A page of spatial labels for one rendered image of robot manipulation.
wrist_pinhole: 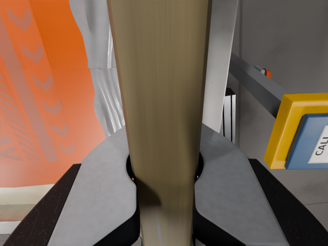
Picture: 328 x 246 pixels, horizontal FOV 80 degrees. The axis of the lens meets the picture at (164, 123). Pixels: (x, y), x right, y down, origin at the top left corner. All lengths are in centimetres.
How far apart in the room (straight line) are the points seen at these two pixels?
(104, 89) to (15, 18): 12
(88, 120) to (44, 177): 15
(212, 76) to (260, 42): 112
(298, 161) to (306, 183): 184
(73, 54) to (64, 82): 4
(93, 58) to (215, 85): 15
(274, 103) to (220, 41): 27
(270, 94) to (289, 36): 96
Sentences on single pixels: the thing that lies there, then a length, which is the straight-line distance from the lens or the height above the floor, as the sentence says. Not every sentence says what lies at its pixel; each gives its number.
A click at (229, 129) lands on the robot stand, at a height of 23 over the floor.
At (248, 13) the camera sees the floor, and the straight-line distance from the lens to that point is 129.
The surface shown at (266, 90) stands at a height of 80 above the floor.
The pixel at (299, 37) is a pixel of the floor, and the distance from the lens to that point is 144.
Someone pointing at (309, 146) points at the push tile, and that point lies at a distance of 36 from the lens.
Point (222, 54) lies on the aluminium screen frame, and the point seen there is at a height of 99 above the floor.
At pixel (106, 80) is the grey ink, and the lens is 26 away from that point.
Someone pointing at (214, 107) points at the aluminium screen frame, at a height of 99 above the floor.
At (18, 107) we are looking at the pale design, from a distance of 34.
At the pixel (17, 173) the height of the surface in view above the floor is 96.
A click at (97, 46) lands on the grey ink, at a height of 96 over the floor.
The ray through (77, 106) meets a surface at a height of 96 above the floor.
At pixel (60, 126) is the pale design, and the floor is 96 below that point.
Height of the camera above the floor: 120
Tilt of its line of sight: 59 degrees down
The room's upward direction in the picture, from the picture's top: 179 degrees clockwise
